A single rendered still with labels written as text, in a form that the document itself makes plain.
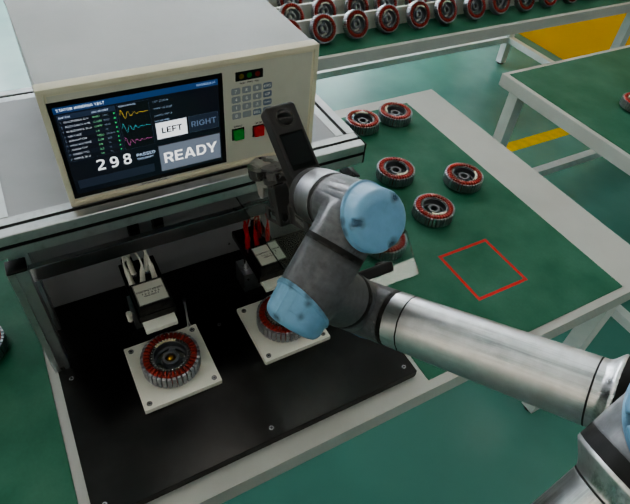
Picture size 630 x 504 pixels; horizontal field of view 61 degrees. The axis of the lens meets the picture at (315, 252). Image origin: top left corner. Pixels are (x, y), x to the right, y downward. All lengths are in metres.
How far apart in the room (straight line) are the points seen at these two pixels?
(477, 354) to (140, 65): 0.62
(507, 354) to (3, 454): 0.87
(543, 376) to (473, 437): 1.41
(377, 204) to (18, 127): 0.78
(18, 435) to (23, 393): 0.09
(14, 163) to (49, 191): 0.11
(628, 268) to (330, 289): 1.12
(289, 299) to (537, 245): 1.04
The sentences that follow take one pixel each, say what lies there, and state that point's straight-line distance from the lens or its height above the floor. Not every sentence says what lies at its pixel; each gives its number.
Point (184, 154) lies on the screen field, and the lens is 0.94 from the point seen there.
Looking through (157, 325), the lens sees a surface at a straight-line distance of 1.05.
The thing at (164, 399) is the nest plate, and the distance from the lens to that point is 1.08.
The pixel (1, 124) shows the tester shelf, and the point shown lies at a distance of 1.19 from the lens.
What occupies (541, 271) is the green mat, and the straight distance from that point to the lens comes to 1.48.
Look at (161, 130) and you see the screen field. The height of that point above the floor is 1.22.
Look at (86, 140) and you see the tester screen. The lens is 0.88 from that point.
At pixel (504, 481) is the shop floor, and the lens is 1.99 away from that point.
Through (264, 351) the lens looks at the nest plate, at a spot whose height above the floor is 0.78.
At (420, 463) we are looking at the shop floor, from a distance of 1.92.
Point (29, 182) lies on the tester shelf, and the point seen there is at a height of 1.11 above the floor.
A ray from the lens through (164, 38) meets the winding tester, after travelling 0.96.
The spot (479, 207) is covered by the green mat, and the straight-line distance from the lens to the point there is 1.59.
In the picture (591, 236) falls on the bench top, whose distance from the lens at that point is 1.65.
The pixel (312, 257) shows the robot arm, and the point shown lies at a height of 1.28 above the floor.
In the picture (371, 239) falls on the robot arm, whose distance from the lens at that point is 0.58.
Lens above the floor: 1.71
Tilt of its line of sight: 45 degrees down
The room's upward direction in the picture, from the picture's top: 6 degrees clockwise
